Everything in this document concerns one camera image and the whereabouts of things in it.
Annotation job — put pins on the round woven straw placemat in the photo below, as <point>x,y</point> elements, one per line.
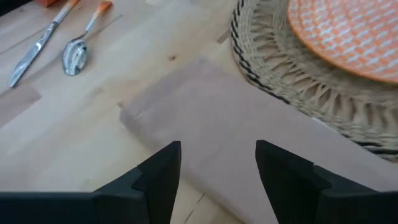
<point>280,77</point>

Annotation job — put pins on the orange white patterned plate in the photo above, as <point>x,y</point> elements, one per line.
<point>348,34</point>

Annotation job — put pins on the beige cloth napkin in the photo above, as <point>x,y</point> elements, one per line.
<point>217,118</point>

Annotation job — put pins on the orange plastic cup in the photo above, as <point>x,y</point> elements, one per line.
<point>46,2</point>

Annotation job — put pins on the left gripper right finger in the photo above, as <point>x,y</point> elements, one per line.
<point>286,180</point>

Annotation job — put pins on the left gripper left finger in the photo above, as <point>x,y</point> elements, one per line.
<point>161,174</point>

